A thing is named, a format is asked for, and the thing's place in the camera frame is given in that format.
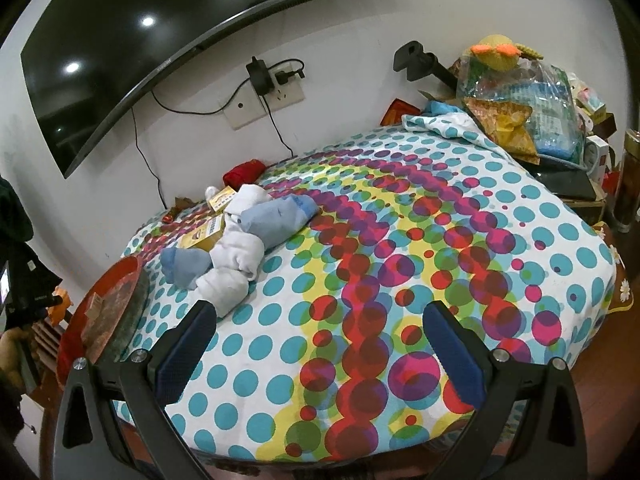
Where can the white wall socket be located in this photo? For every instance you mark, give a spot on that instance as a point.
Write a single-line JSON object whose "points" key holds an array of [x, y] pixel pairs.
{"points": [[285, 94]]}

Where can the black mount stand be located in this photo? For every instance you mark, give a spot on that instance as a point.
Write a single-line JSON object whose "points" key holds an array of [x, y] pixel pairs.
{"points": [[415, 60]]}

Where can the red cloth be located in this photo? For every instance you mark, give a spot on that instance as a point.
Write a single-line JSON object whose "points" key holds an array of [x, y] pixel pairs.
{"points": [[243, 172]]}

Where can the small white box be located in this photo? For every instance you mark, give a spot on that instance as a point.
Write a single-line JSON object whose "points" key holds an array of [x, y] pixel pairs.
{"points": [[597, 155]]}

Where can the light blue cloth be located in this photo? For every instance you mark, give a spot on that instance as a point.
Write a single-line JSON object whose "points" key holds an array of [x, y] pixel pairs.
{"points": [[445, 108]]}

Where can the floral cloth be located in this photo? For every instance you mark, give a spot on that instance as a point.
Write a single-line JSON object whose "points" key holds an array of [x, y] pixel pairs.
{"points": [[617, 270]]}

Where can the yellow snack packet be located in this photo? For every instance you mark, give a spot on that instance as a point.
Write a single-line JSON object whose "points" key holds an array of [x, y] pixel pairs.
{"points": [[505, 120]]}

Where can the clear plastic bag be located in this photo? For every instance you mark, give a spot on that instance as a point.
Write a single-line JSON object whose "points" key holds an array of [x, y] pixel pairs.
{"points": [[555, 105]]}

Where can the black flat board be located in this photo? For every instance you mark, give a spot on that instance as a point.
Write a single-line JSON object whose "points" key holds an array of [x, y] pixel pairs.
{"points": [[565, 180]]}

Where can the black power adapter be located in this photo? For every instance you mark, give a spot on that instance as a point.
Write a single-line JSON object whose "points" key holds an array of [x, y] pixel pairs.
{"points": [[260, 77]]}

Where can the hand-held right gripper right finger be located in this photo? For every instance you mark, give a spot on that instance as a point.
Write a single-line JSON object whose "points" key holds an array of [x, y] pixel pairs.
{"points": [[455, 355]]}

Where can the small blue sock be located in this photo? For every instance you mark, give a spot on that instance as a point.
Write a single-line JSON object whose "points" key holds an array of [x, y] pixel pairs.
{"points": [[182, 262]]}

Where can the white wall plate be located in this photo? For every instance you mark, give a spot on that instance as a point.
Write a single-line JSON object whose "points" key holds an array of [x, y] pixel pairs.
{"points": [[242, 110]]}

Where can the red orange packet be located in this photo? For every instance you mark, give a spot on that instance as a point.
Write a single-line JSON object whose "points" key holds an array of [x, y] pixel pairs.
{"points": [[397, 112]]}

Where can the polka dot tablecloth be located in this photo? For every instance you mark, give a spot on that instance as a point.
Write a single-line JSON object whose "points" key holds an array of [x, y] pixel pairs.
{"points": [[400, 240]]}

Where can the large blue sock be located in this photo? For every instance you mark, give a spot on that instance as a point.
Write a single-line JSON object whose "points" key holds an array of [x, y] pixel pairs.
{"points": [[280, 212]]}

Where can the black television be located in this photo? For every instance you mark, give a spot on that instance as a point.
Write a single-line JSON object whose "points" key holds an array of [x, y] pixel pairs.
{"points": [[165, 25]]}

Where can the small white object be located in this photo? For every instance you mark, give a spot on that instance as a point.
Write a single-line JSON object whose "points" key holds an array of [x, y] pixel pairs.
{"points": [[212, 192]]}

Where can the yellow crochet toy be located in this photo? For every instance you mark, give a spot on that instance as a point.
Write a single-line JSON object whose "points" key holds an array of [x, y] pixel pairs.
{"points": [[500, 55]]}

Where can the black tripod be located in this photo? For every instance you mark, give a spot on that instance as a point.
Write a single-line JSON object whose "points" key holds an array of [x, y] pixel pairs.
{"points": [[27, 280]]}

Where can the black plug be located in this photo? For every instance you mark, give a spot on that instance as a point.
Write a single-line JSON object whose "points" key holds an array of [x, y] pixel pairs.
{"points": [[290, 76]]}

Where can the dark bottle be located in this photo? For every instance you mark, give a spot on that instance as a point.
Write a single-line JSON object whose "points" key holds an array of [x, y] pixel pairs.
{"points": [[629, 180]]}

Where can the red round tray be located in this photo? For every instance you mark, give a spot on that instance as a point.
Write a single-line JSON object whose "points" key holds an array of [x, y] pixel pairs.
{"points": [[100, 310]]}

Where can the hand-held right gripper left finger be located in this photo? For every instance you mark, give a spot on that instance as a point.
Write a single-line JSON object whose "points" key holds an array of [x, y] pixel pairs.
{"points": [[185, 355]]}

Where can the white sock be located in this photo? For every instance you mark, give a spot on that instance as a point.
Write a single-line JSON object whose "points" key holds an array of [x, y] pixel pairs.
{"points": [[220, 292], [240, 255], [245, 199]]}

